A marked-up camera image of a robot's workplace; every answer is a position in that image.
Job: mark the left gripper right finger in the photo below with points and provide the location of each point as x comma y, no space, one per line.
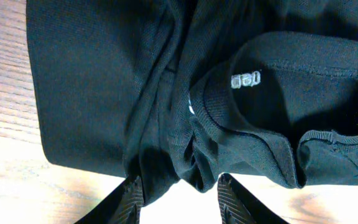
239,206

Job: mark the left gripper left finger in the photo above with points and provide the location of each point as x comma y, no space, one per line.
121,206

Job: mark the black t-shirt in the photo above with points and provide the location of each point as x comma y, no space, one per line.
187,90

